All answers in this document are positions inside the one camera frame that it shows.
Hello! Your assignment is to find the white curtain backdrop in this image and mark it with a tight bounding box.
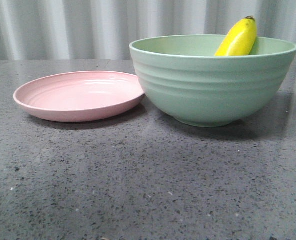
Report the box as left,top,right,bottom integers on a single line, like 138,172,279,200
0,0,296,60

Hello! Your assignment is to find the yellow toy banana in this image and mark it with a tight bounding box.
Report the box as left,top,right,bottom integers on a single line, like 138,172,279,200
215,16,257,57

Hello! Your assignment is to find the green plastic bowl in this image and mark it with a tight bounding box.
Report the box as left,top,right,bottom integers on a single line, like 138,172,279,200
129,35,296,127

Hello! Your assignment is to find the pink plastic plate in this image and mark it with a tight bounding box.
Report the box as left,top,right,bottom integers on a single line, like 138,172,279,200
13,71,144,123

